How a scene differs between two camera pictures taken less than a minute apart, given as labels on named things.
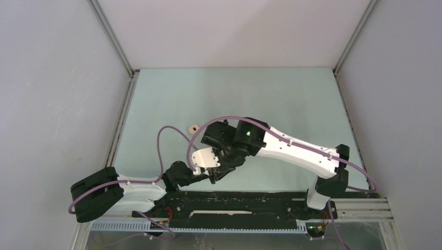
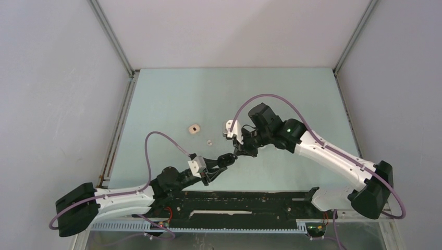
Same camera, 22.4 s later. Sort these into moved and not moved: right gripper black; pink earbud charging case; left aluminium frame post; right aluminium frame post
Moved: right gripper black
Not moved: pink earbud charging case; left aluminium frame post; right aluminium frame post
